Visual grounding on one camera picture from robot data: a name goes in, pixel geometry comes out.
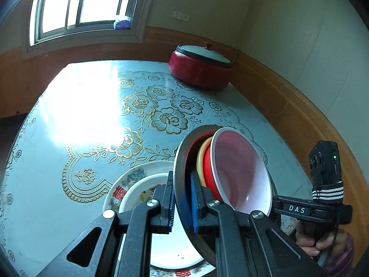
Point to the floral tablecloth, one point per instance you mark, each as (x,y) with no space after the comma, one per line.
(86,106)

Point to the yellow plastic bowl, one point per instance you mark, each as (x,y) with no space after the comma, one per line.
(201,155)

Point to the window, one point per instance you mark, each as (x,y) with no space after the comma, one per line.
(86,0)

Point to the red electric cooking pot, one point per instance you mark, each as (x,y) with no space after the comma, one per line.
(199,75)

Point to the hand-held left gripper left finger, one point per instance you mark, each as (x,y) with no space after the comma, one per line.
(171,205)

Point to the grey pot lid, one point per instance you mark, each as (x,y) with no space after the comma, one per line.
(201,54)

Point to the red translucent plastic bowl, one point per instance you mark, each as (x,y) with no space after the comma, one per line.
(242,173)

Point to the small floral plate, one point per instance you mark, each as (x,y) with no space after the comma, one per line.
(170,248)

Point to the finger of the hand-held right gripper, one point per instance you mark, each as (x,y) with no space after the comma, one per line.
(288,205)

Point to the purple and white container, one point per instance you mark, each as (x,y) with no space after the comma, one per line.
(122,23)

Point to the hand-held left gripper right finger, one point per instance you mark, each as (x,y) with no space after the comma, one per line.
(196,205)

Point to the person's right hand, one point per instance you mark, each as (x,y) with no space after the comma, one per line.
(328,241)

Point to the white wall socket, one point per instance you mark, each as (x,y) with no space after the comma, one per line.
(181,14)

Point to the deep floral-rimmed plate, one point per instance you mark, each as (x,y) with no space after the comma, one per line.
(129,179)

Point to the stainless steel bowl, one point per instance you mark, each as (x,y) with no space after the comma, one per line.
(184,150)

